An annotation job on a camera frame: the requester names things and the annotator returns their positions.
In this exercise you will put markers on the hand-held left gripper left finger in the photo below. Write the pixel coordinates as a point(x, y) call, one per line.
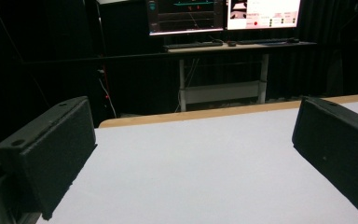
point(52, 146)

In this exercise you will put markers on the black keyboard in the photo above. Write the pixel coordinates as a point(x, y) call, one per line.
point(262, 40)
point(192, 45)

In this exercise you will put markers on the bright-screen monitor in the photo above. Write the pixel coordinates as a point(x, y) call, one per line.
point(262, 14)

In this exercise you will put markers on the dark-screen monitor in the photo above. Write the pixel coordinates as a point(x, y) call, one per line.
point(185, 16)

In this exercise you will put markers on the black curtain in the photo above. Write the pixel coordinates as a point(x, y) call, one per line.
point(335, 46)

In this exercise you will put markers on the black computer mouse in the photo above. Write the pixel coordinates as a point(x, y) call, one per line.
point(293, 40)

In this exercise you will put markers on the white-legged desk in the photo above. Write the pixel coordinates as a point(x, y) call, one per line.
point(227, 71)

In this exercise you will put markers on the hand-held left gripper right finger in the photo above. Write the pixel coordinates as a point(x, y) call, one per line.
point(335, 143)

